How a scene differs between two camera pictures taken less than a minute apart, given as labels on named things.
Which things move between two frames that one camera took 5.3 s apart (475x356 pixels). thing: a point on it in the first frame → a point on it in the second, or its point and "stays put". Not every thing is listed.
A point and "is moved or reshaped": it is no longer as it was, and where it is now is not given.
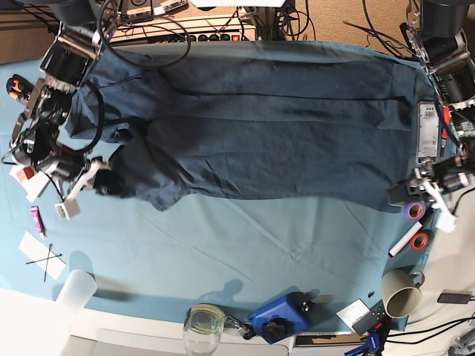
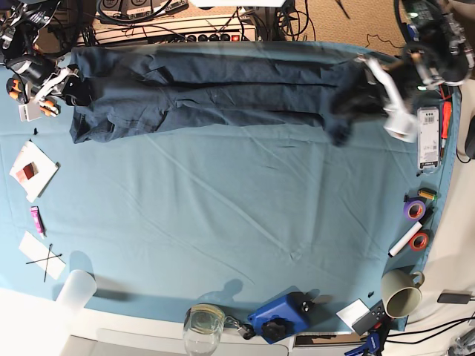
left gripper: [69, 165] → [36, 70]
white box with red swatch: [32, 182] stays put
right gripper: [447, 175] → [444, 61]
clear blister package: [427, 128] stays put
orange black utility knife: [19, 88] stays put
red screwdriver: [445, 114] stays put
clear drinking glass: [203, 325] stays put
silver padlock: [245, 330] stays put
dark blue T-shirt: [281, 122] is moved or reshaped
